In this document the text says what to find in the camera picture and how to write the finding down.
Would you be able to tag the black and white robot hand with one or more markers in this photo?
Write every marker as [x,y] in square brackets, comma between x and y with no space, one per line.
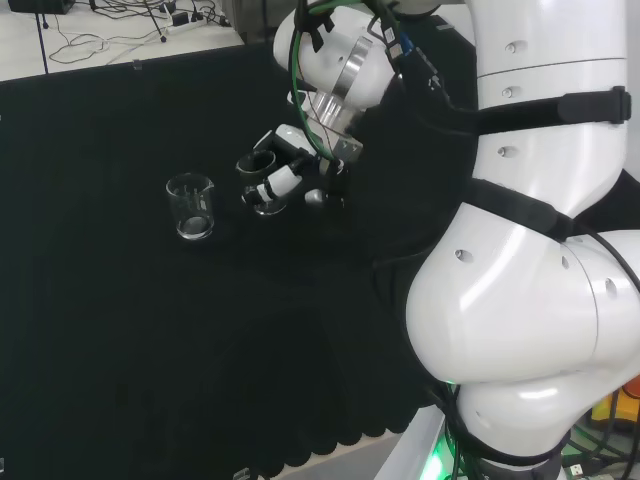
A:
[287,140]

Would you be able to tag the small clear glass beaker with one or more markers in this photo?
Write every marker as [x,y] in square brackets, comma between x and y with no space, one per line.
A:
[267,209]

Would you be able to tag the clear glass beaker with markings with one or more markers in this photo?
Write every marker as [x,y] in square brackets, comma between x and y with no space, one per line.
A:
[194,229]

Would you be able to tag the white power strip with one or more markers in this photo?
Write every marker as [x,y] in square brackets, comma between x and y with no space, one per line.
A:
[182,22]

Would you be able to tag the black tripod leg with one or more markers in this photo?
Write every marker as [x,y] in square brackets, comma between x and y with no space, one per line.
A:
[156,22]

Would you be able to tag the black table cloth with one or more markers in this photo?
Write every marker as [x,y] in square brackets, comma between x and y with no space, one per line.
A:
[125,325]

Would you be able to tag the thin black pole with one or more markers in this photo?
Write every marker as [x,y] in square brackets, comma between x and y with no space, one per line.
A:
[44,42]

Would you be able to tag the black box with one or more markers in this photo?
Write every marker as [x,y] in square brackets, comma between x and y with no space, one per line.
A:
[40,6]

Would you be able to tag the yellow stop button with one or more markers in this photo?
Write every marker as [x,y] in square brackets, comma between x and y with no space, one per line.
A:
[620,406]

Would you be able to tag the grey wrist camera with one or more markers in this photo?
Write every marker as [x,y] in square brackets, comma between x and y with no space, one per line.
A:
[315,196]

